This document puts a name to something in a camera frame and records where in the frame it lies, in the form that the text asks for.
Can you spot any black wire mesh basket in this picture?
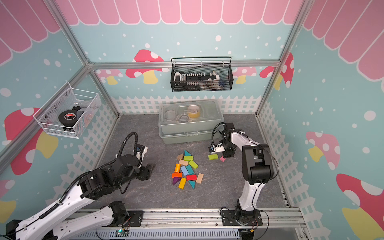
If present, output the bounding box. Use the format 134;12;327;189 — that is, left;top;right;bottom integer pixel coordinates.
170;57;234;92

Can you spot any black tape roll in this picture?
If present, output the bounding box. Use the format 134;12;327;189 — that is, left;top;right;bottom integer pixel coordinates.
58;110;78;128

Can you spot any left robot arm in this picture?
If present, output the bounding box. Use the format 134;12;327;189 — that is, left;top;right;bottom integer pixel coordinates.
2;132;155;240

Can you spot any white black tool in basket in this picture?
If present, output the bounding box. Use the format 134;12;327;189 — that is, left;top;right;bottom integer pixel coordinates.
171;71;221;89

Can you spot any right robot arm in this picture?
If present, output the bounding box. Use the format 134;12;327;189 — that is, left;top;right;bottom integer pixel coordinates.
209;122;278;226

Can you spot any orange yellow supermarket block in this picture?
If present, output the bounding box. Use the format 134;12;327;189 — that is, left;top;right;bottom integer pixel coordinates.
175;164;181;173

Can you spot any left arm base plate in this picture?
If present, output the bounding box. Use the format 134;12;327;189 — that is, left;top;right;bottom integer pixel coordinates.
122;210;144;228

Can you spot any green block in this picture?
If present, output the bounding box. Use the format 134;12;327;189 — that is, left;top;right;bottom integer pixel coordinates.
184;156;194;162
208;154;219;160
189;161;199;169

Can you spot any teal rectangular block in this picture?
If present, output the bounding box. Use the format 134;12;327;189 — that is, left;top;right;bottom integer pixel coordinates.
186;165;195;175

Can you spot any translucent plastic storage box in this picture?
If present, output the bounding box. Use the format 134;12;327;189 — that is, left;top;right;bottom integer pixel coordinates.
159;100;224;144

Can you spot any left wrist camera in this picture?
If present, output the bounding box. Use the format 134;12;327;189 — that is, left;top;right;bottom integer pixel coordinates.
136;144;148;160

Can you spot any green lit circuit board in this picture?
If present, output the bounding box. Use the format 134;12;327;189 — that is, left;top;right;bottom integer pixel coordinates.
115;229;130;238

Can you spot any tan rectangular block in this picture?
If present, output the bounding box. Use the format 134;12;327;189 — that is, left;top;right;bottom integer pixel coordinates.
179;160;189;166

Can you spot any white wire basket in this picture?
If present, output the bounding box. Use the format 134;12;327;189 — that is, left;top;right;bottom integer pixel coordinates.
33;83;102;139

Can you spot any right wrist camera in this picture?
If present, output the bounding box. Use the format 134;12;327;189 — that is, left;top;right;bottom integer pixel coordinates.
209;145;226;153

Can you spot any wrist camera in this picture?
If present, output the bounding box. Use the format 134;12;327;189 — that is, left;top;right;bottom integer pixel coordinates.
209;145;226;153
136;144;148;160

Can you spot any red block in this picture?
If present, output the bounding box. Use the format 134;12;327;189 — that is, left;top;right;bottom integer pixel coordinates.
186;175;198;181

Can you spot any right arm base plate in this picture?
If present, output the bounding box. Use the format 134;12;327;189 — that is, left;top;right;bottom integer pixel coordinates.
220;208;263;227

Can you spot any teal triangle block bottom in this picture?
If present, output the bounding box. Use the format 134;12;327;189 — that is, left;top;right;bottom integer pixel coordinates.
188;181;196;189

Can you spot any light blue block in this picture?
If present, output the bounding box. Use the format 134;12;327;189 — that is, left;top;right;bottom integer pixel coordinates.
180;166;189;176

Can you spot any purple triangle block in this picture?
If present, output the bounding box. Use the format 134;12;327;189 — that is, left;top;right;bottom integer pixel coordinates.
173;177;182;186

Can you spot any green block top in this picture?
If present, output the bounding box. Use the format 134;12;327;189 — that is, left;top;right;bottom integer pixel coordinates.
184;156;194;162

